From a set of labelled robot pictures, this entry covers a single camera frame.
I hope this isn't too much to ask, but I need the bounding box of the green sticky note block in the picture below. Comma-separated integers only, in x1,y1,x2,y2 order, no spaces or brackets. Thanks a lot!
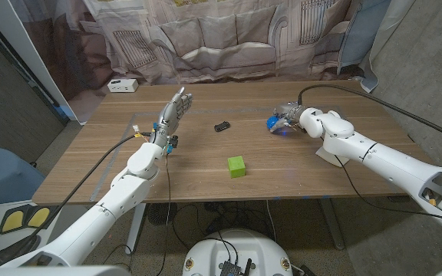
227,155,246,179

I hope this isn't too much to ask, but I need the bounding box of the black toy car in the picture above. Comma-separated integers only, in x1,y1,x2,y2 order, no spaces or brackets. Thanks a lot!
213,120,232,133

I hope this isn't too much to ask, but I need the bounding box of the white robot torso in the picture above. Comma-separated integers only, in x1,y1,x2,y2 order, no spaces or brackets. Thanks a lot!
182,228,294,276

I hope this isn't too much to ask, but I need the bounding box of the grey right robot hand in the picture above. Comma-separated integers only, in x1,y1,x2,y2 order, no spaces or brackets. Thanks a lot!
269,101,306,133

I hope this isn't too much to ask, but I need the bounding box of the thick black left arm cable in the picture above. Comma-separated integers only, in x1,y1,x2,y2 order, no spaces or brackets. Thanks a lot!
0,132,152,260

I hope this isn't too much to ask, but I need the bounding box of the blue bin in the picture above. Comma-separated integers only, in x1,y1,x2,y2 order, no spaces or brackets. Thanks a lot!
0,147,46,218

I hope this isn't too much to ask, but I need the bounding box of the white partition frame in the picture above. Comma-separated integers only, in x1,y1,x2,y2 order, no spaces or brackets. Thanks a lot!
0,0,86,126

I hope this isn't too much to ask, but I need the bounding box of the black computer module with antenna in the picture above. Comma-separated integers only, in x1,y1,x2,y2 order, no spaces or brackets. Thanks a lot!
219,258,253,276

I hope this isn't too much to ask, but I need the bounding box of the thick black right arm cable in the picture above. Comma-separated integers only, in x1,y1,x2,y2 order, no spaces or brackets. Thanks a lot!
297,84,442,146

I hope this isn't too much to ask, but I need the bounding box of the black round fan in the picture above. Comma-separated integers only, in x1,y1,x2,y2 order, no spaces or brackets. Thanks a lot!
147,202,179,226

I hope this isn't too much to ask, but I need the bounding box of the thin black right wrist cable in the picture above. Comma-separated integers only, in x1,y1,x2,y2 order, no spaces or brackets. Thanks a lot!
335,156,442,229

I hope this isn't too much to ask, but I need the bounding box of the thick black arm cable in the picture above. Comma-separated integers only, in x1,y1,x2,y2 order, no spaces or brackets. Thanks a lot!
0,132,152,260
297,84,442,146

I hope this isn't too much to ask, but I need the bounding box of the white paper sheet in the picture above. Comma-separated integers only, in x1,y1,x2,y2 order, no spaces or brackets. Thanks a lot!
315,146,347,168

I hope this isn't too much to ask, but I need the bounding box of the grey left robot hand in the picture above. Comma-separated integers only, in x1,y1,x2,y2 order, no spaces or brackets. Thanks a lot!
150,87,194,149

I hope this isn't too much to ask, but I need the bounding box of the white table leg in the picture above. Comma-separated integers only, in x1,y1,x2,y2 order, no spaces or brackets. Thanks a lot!
125,202,147,254

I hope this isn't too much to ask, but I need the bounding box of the printed sofa backdrop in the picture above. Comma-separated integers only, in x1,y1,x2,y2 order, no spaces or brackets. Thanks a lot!
8,0,393,126

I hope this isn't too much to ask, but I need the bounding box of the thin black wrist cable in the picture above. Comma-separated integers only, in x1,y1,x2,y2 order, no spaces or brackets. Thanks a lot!
160,154,172,276
335,156,442,229

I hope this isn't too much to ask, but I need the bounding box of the grey table leg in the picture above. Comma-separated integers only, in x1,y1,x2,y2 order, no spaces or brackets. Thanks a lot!
318,198,345,251

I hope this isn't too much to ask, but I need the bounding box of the pale cloth curtain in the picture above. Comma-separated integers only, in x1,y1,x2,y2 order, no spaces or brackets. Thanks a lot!
360,0,417,94

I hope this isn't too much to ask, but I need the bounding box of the white power strip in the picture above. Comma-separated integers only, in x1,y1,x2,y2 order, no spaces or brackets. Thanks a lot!
107,78,140,94

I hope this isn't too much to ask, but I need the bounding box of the yellow and black foot pedal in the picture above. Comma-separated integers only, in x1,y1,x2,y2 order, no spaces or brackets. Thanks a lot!
0,204,63,235

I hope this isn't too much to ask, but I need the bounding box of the thin black left wrist cable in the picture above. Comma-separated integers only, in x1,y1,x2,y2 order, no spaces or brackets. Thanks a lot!
160,154,172,276

